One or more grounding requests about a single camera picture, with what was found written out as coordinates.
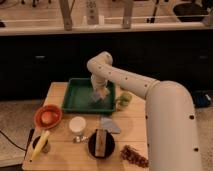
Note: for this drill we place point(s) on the white cup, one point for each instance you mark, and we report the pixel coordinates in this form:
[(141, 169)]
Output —
[(77, 125)]

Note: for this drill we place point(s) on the brown granola cluster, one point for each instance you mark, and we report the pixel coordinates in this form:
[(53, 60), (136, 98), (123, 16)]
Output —
[(133, 157)]

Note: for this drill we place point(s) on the wooden table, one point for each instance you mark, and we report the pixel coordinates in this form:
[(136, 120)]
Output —
[(65, 155)]

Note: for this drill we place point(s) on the blue sponge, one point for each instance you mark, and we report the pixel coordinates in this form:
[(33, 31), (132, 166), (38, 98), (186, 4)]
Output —
[(96, 96)]

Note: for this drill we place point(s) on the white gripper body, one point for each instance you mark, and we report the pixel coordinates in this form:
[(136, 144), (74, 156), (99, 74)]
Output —
[(99, 84)]

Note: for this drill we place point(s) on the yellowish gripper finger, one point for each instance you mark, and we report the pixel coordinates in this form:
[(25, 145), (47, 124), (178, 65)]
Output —
[(104, 93)]

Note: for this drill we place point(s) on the small metal clip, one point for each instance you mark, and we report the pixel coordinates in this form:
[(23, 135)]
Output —
[(80, 139)]

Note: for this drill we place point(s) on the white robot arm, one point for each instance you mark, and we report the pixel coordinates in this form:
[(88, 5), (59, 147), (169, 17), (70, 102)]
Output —
[(172, 136)]

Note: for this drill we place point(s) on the small black bowl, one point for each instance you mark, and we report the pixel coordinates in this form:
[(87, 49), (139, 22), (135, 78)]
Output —
[(43, 146)]

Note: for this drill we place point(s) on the wooden block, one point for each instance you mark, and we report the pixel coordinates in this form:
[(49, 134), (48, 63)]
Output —
[(100, 143)]

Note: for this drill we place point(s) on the green mug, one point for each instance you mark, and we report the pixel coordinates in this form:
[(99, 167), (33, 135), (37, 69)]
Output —
[(123, 100)]

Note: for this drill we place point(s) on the black round plate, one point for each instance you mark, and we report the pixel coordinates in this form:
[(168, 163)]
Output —
[(110, 145)]

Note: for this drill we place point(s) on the orange bowl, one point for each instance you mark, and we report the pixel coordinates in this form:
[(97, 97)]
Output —
[(48, 116)]

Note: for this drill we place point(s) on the green plastic tray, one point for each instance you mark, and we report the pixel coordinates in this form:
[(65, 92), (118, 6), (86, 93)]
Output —
[(78, 98)]

